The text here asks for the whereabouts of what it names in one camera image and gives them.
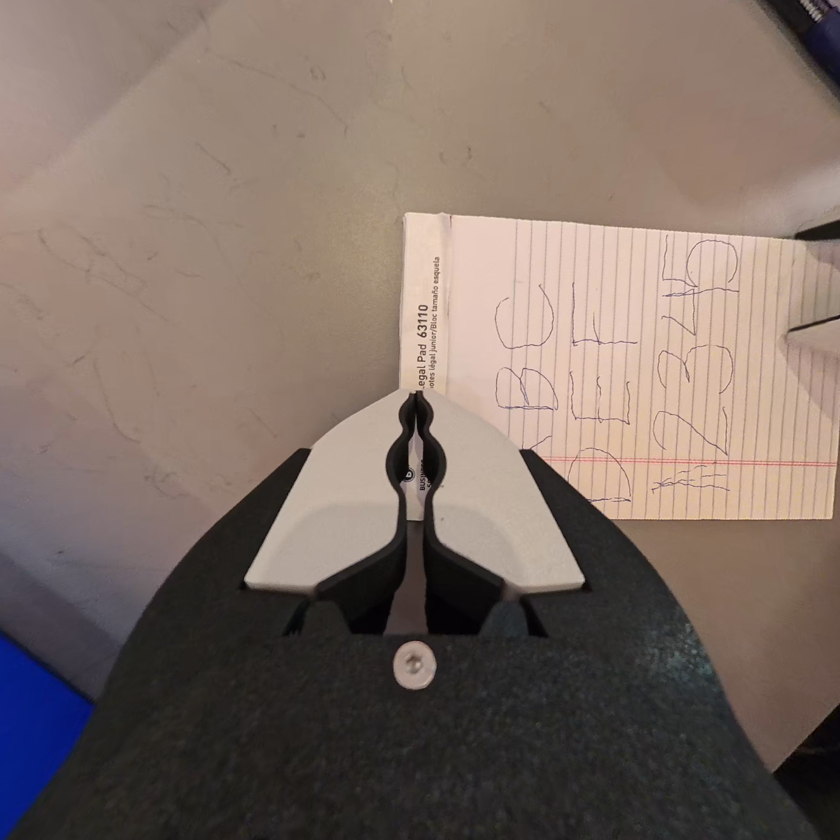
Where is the bright blue panel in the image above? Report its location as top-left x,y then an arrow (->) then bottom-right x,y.
0,629 -> 94,840

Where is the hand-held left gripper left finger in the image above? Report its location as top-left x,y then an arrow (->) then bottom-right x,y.
244,390 -> 417,636

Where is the blue pen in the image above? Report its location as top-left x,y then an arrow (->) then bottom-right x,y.
777,16 -> 840,74

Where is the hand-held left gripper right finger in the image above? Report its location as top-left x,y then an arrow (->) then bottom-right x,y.
415,391 -> 586,636

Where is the dark cloth garment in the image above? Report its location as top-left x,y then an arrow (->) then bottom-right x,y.
773,705 -> 840,840

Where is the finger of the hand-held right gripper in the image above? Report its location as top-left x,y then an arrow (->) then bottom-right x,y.
794,205 -> 840,242
781,314 -> 840,359

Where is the white lined notepad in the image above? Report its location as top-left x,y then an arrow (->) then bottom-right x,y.
397,211 -> 840,522

